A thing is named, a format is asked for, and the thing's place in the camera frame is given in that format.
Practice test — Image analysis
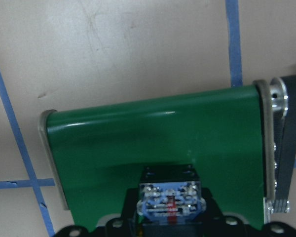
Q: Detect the green conveyor belt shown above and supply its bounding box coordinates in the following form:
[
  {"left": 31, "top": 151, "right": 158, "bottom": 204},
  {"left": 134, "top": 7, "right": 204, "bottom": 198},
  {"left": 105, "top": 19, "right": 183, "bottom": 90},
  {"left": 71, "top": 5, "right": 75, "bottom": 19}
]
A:
[{"left": 38, "top": 75, "right": 296, "bottom": 229}]

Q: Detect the green push button switch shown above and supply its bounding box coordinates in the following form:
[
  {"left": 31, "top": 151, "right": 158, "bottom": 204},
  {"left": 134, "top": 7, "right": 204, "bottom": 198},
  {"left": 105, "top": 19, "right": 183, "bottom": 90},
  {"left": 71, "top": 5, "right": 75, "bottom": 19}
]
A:
[{"left": 137, "top": 164, "right": 207, "bottom": 224}]

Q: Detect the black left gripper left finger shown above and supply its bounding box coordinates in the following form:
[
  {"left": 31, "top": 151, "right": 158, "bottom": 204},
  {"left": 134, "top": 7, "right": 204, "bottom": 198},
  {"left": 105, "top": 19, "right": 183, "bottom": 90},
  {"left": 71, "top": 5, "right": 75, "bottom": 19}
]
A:
[{"left": 55, "top": 191, "right": 138, "bottom": 237}]

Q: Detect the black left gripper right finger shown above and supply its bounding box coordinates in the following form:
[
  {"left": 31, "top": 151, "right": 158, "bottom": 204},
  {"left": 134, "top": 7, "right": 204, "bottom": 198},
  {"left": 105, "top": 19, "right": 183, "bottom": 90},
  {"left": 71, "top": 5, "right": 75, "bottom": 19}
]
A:
[{"left": 202, "top": 189, "right": 296, "bottom": 237}]

